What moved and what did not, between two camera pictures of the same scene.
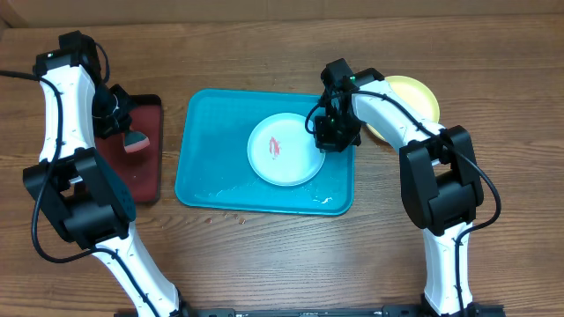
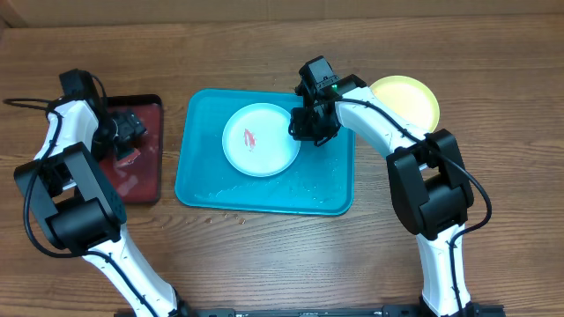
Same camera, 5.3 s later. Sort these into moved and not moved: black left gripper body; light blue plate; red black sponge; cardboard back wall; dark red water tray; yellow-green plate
Moved: red black sponge; black left gripper body; light blue plate
Not moved: dark red water tray; cardboard back wall; yellow-green plate
